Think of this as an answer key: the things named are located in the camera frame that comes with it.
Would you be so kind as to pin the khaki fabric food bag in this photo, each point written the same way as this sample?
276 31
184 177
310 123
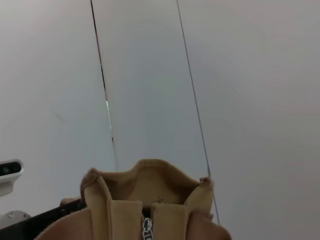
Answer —
150 185

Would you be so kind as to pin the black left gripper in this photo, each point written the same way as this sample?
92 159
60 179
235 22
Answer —
27 230

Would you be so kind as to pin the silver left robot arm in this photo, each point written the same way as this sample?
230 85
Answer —
15 216

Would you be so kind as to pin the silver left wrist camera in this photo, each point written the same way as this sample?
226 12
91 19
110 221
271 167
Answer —
10 172

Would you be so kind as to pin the silver metal zipper pull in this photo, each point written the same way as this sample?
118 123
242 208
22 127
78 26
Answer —
147 228

